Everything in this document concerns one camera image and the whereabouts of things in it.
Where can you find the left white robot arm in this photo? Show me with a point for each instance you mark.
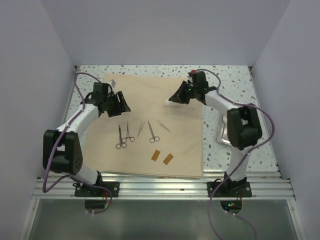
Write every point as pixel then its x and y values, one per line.
pixel 62 151

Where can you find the steel scissors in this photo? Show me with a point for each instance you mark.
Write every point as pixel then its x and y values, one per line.
pixel 153 137
pixel 121 143

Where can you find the brown plaster right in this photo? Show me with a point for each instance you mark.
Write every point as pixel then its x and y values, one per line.
pixel 168 159

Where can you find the steel tweezers middle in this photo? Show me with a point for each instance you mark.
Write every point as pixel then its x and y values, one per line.
pixel 142 123

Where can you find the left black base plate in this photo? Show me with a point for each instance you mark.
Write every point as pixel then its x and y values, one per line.
pixel 111 188

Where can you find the stainless steel tray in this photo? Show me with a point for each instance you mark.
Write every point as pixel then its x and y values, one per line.
pixel 222 133

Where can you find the beige cloth drape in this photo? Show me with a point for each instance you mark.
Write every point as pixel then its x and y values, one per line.
pixel 145 95

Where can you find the steel scissors centre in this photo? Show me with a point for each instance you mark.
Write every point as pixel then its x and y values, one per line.
pixel 153 137

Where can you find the brown plaster left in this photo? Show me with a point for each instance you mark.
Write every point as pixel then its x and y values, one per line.
pixel 155 155

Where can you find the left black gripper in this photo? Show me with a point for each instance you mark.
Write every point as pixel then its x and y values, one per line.
pixel 120 108

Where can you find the steel scissors far left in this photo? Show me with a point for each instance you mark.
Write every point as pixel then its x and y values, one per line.
pixel 121 143

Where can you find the steel tweezers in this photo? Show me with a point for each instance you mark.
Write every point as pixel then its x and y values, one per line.
pixel 162 125
pixel 142 123

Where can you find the steel tweezers right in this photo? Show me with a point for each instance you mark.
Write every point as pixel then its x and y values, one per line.
pixel 162 125

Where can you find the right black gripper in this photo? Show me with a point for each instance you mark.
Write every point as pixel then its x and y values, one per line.
pixel 179 96

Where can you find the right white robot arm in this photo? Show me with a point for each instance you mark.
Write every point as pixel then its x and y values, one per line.
pixel 243 124

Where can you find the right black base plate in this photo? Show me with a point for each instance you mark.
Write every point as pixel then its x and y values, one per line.
pixel 230 189

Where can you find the brown plaster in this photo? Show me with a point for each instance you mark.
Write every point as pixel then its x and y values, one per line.
pixel 168 159
pixel 155 155

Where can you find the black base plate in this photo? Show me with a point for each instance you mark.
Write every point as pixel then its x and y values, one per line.
pixel 111 188
pixel 230 189

